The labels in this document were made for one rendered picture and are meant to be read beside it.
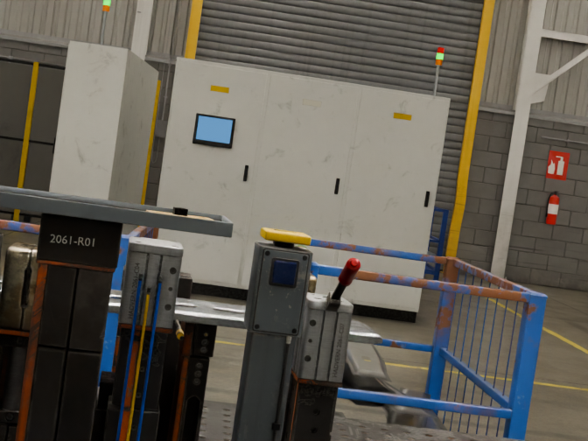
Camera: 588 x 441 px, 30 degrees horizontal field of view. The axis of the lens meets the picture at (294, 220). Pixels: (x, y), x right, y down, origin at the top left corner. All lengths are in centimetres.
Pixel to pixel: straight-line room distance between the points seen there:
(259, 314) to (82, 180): 814
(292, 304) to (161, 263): 23
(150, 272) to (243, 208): 795
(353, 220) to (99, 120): 235
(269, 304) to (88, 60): 819
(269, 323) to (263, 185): 809
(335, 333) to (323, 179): 796
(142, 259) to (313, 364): 29
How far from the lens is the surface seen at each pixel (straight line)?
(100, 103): 950
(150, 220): 135
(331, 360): 160
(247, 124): 948
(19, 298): 157
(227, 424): 229
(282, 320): 141
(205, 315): 168
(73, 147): 953
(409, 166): 964
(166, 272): 155
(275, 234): 140
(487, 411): 362
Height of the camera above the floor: 125
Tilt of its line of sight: 3 degrees down
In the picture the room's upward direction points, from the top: 8 degrees clockwise
